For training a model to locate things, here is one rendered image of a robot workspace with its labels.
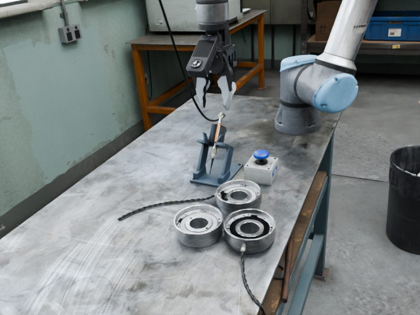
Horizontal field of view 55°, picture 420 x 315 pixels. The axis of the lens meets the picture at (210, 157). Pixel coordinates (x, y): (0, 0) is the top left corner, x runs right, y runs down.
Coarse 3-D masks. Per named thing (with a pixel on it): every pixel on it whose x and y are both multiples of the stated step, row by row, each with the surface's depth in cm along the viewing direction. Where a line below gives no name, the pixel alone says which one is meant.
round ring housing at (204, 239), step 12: (204, 204) 88; (180, 216) 87; (192, 216) 87; (204, 216) 87; (216, 216) 86; (180, 228) 84; (192, 228) 83; (204, 228) 83; (216, 228) 81; (180, 240) 84; (192, 240) 80; (204, 240) 80; (216, 240) 83
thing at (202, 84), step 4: (200, 80) 100; (204, 80) 99; (208, 80) 100; (196, 84) 101; (200, 84) 100; (204, 84) 100; (208, 84) 105; (196, 88) 101; (200, 88) 101; (204, 88) 101; (196, 92) 102; (200, 92) 101; (204, 92) 101; (200, 96) 102; (204, 96) 102; (200, 100) 102; (204, 100) 103; (204, 104) 103
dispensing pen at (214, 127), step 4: (220, 112) 105; (220, 116) 105; (224, 116) 106; (220, 120) 105; (212, 124) 104; (216, 124) 103; (212, 128) 103; (216, 128) 103; (212, 132) 103; (212, 136) 103; (208, 140) 104; (212, 140) 103; (212, 148) 105; (216, 148) 104; (212, 152) 104; (212, 156) 104; (212, 160) 104
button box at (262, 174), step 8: (256, 160) 103; (264, 160) 103; (272, 160) 103; (248, 168) 101; (256, 168) 100; (264, 168) 100; (272, 168) 101; (248, 176) 102; (256, 176) 101; (264, 176) 100; (272, 176) 101; (264, 184) 102
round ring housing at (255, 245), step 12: (228, 216) 84; (240, 216) 86; (264, 216) 85; (240, 228) 83; (252, 228) 84; (228, 240) 80; (240, 240) 77; (252, 240) 77; (264, 240) 78; (252, 252) 79
